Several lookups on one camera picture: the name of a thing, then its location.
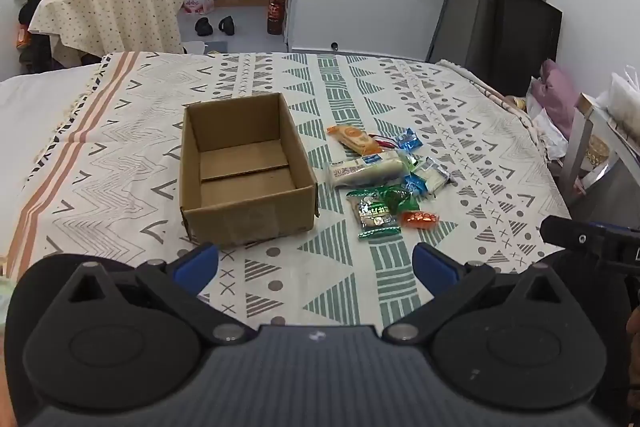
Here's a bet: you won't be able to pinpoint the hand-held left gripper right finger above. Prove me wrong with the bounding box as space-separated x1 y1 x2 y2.
380 243 566 347

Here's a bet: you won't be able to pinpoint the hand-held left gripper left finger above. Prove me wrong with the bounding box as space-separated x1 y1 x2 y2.
65 243 258 347

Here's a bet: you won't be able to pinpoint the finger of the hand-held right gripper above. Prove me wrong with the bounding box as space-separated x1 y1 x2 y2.
541 215 608 255

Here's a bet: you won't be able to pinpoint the orange candy packet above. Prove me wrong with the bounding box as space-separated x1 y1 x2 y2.
400 209 441 231

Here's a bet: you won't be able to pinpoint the brown cardboard box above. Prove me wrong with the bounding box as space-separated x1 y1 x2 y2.
179 92 321 250

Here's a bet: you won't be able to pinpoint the dark green snack packet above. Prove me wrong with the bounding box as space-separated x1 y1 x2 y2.
375 184 421 215

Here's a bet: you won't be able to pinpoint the green-edged cookie packet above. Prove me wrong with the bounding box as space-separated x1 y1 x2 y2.
346 188 403 242

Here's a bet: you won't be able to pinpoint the small blue snack packet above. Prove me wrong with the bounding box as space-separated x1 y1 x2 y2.
400 174 428 198

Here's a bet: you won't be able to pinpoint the white snack packet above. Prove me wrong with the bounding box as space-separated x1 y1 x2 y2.
414 157 453 196

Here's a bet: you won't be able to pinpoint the long white cake packet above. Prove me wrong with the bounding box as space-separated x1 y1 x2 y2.
327 150 408 188

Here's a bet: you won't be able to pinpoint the blue silver snack packet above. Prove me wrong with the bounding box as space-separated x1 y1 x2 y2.
391 127 425 152

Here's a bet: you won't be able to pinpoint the orange cracker packet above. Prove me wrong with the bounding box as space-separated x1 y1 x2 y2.
326 124 383 156

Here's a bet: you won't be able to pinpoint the white stool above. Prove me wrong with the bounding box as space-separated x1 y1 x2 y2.
557 92 640 198

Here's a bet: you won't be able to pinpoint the crumpled white plastic bag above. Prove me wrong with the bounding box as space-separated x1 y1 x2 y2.
527 104 571 160

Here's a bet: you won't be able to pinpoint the pink cloth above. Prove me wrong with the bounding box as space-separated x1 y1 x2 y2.
530 59 581 138

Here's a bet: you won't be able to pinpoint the black flat monitor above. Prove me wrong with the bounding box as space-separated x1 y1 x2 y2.
494 0 563 80

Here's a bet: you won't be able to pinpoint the grey floor mat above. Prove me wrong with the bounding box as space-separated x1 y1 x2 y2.
182 38 228 55

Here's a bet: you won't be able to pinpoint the white bed sheet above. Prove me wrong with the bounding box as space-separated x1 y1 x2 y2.
0 62 103 228

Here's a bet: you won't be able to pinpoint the brown oil bottle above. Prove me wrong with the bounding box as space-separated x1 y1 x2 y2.
267 0 290 36

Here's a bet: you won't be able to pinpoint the dark clothes on chair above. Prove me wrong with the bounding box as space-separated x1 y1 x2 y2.
17 0 91 68

